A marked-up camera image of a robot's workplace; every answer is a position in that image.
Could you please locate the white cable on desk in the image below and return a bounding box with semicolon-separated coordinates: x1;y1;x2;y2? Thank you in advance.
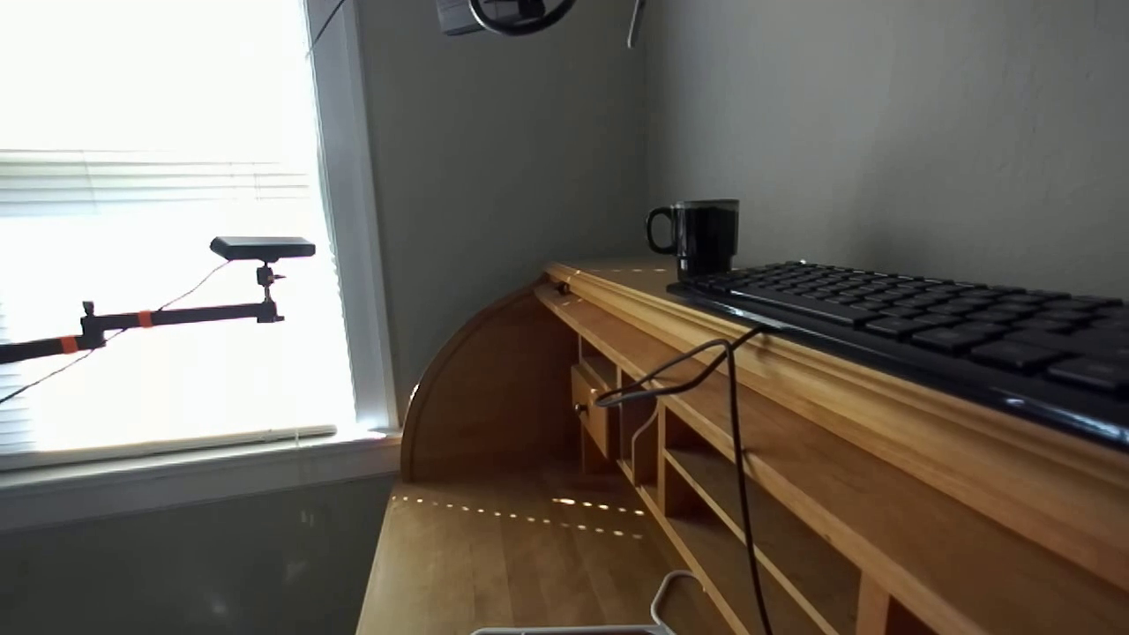
646;569;704;635

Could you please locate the white window frame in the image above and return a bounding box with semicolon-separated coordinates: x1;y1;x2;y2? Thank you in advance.
0;0;391;534

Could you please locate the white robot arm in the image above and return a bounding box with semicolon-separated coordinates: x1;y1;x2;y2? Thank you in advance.
435;0;575;34

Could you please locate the black keyboard cable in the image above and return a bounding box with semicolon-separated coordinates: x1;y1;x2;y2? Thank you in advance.
598;324;769;635

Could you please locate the wooden roll-top desk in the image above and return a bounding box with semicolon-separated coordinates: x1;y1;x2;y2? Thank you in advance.
360;261;1129;635

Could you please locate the black camera on boom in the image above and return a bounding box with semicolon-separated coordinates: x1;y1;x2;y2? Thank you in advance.
209;237;316;261

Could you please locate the black computer keyboard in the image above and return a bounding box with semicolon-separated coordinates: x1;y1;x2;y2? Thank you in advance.
665;261;1129;451

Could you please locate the brown ceramic mug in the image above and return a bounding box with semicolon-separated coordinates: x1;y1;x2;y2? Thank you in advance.
646;198;738;278

